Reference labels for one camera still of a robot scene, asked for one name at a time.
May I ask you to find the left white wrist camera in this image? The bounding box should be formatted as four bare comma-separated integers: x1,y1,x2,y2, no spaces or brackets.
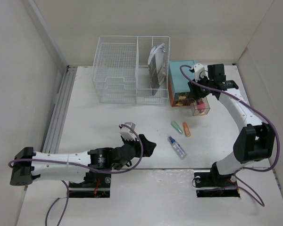
119,122,135,141

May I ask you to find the clear bottle blue cap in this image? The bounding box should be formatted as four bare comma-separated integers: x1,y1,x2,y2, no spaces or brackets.
168,136,187,160

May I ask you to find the pink marker tube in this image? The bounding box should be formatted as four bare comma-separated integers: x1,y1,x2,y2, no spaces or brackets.
196,99,206,112

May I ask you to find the grey white manual booklet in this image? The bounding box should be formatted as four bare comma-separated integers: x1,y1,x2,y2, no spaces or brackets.
148,43,166,96

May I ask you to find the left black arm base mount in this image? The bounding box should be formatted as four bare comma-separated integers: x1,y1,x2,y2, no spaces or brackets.
68,172,111,198

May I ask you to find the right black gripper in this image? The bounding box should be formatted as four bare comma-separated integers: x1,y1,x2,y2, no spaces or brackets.
188,72,214,101

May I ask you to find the orange highlighter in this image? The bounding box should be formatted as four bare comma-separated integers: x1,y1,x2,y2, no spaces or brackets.
183,122,191,137

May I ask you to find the green highlighter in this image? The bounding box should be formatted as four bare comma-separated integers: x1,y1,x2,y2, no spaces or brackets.
171,121,183,134

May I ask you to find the teal orange drawer box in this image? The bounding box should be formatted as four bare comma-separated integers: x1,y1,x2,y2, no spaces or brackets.
168,60,197,107

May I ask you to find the white wire desk organizer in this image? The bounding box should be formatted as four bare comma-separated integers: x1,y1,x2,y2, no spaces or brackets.
92,36,170,105

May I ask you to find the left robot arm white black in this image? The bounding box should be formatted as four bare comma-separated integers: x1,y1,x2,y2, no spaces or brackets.
8,134,157,187

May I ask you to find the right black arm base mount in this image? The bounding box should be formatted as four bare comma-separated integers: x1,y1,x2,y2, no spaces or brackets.
193,163,240,198

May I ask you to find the aluminium rail frame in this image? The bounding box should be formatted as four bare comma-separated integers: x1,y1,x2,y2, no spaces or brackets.
41,65,77,154

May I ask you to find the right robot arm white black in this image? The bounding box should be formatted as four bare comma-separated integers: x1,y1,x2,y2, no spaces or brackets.
188,64,275,186

